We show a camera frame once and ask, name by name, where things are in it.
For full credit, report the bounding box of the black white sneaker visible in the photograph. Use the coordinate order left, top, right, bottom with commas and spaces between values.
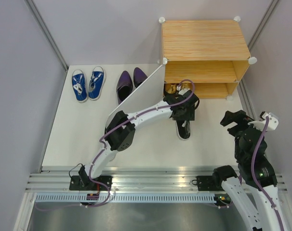
176, 120, 191, 141

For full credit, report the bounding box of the gold loafer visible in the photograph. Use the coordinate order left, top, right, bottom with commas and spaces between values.
163, 82, 177, 97
177, 83, 192, 91

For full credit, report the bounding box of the white cabinet door panel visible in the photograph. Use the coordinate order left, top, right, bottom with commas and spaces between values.
106, 65, 165, 127

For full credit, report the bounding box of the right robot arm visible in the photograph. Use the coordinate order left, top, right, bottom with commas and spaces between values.
212, 110, 288, 231

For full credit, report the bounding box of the wooden shoe cabinet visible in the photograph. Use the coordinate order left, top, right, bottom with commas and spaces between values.
159, 17, 257, 99

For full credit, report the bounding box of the right purple pointed loafer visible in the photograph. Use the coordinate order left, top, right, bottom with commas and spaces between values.
133, 67, 147, 88

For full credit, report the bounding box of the purple pointed loafer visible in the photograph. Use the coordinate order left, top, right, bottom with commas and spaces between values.
116, 71, 133, 104
133, 67, 147, 88

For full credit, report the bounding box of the left purple pointed loafer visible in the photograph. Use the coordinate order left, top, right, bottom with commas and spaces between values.
116, 71, 133, 104

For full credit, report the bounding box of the right blue canvas sneaker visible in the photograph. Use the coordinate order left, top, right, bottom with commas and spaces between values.
88, 66, 105, 101

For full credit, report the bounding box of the blue canvas sneaker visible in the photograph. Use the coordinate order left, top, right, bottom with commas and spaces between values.
88, 66, 105, 101
71, 69, 88, 103

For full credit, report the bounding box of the left blue canvas sneaker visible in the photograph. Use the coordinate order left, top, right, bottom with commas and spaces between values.
71, 69, 88, 103

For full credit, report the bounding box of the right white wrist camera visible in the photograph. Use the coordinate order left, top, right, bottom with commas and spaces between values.
248, 111, 279, 132

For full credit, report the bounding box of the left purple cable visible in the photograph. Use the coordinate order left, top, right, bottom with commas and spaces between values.
35, 79, 195, 212

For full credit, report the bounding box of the aluminium rail base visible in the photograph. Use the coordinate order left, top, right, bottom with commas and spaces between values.
24, 166, 289, 193

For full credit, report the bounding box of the white slotted cable duct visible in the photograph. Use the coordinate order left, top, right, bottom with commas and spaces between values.
35, 192, 216, 203

